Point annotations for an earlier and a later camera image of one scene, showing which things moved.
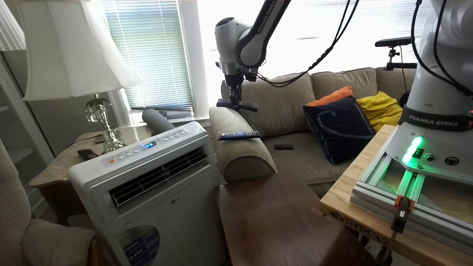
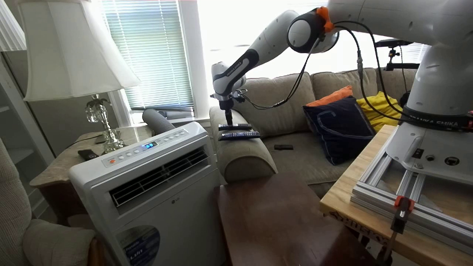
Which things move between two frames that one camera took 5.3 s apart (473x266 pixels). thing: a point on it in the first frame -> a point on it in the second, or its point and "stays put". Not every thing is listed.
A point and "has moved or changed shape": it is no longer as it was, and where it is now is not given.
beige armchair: x=27 y=241 stays put
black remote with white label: x=237 y=103 has moved or changed shape
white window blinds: x=151 y=35 stays put
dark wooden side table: x=277 y=220 stays put
